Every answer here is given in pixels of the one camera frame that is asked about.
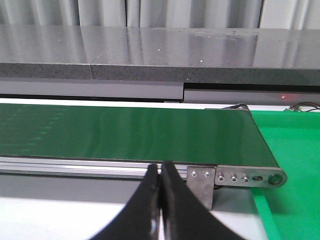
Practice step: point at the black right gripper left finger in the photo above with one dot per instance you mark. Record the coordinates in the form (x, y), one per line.
(140, 218)

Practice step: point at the green plastic tray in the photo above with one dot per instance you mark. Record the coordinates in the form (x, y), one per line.
(291, 212)

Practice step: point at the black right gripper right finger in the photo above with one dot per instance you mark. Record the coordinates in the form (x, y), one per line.
(184, 216)

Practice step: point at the aluminium conveyor frame rail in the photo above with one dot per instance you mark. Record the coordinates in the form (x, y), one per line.
(223, 175)

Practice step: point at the grey stone countertop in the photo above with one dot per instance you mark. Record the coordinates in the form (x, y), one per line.
(187, 65)

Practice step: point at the green conveyor belt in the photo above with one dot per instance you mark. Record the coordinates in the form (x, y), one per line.
(199, 136)

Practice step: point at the steel conveyor mounting bracket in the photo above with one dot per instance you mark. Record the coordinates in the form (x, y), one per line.
(201, 181)

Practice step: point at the white pleated curtain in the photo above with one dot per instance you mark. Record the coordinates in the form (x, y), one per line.
(249, 14)

